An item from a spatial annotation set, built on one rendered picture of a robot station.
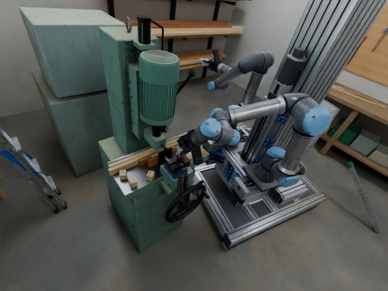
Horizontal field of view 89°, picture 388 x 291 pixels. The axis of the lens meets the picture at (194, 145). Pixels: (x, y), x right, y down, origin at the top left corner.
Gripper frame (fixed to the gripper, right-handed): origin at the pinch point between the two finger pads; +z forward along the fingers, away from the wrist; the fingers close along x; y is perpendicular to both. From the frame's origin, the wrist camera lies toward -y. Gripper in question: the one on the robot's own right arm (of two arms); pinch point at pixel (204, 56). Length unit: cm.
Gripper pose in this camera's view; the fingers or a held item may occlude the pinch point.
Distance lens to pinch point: 195.7
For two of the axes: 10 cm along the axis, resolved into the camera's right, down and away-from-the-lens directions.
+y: -0.5, 6.8, 7.3
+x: 7.8, -4.3, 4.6
